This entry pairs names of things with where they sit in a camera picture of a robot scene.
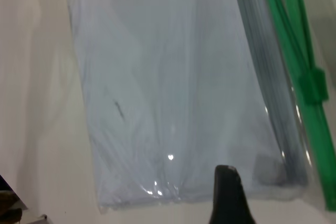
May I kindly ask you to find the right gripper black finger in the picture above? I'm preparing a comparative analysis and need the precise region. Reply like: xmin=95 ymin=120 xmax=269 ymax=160
xmin=207 ymin=165 xmax=257 ymax=224

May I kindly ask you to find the clear zip bag green seal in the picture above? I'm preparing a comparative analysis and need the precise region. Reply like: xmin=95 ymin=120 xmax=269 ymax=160
xmin=62 ymin=0 xmax=336 ymax=214

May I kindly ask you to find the green zipper slider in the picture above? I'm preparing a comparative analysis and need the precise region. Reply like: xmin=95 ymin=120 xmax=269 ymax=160
xmin=297 ymin=67 xmax=330 ymax=104

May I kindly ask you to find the white paper stack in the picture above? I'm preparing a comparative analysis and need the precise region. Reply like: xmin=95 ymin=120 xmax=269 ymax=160
xmin=64 ymin=0 xmax=308 ymax=207

